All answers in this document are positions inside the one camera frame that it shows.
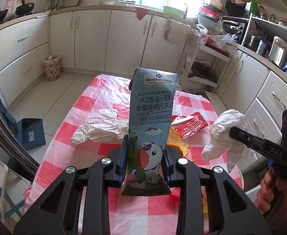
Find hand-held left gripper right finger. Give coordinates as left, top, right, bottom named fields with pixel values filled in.
left=162, top=145, right=274, bottom=235

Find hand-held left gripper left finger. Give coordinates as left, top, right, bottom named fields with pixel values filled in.
left=16, top=135, right=129, bottom=235

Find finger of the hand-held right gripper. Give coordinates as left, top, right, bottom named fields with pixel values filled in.
left=229, top=127, right=265, bottom=153

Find orange fruit peel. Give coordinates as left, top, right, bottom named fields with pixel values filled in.
left=167, top=127, right=190, bottom=157

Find white tissue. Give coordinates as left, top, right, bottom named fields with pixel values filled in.
left=201, top=108, right=248, bottom=174

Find white plastic bag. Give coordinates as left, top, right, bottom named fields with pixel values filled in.
left=71, top=108, right=130, bottom=148

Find red snack wrapper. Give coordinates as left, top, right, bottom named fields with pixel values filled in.
left=170, top=112, right=207, bottom=140

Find blue milk carton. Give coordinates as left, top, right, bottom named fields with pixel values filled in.
left=120, top=67, right=181, bottom=197

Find person's right hand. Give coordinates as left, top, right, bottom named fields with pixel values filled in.
left=256, top=170, right=287, bottom=214

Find white panelled drawer cabinet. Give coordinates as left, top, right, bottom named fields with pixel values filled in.
left=228, top=46, right=287, bottom=152

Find white wooden stool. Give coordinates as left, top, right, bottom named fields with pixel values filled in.
left=203, top=90, right=228, bottom=114

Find red white checkered tablecloth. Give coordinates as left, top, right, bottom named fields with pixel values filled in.
left=23, top=73, right=244, bottom=235

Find white thermos jug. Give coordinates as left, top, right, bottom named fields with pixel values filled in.
left=268, top=36, right=287, bottom=67

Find dark frying pan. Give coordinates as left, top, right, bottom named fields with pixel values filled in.
left=188, top=61, right=219, bottom=83

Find white trolley rack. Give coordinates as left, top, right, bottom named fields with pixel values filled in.
left=180, top=33, right=232, bottom=96

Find blue dustpan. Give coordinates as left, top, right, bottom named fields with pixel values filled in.
left=15, top=118, right=46, bottom=150

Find clear plastic bags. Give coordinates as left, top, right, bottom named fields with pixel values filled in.
left=196, top=24, right=239, bottom=49

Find white shelf unit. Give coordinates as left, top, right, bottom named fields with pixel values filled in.
left=242, top=14, right=287, bottom=69

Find black toaster oven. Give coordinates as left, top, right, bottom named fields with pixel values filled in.
left=221, top=17, right=250, bottom=42

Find floral wastebasket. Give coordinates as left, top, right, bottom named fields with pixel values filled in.
left=43, top=54, right=61, bottom=82

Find white door cabinet row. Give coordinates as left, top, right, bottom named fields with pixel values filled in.
left=48, top=8, right=191, bottom=76

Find stack of bowls and basins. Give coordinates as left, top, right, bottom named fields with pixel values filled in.
left=197, top=0, right=224, bottom=29

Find pink hanging rag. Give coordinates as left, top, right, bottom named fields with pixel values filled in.
left=136, top=7, right=154, bottom=21

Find white two-drawer cabinet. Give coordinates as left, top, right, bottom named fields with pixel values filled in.
left=0, top=15, right=51, bottom=108

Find green basin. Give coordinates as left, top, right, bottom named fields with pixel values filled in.
left=163, top=6, right=186, bottom=19

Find black cooking pot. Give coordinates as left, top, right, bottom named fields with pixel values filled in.
left=15, top=0, right=35, bottom=16

